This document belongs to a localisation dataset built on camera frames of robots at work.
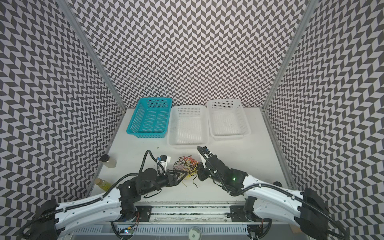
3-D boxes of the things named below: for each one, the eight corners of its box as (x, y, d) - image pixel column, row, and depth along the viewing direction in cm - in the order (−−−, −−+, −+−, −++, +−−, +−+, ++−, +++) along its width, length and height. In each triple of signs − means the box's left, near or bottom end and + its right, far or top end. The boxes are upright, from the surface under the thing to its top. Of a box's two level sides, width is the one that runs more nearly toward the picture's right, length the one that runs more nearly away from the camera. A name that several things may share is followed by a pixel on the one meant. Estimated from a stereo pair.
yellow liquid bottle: (113, 195, 83) (95, 185, 69) (111, 189, 85) (94, 179, 71) (117, 192, 84) (101, 182, 70) (116, 187, 86) (99, 176, 72)
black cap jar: (108, 169, 88) (98, 162, 80) (111, 160, 92) (102, 153, 84) (114, 169, 88) (106, 162, 80) (117, 160, 92) (109, 153, 84)
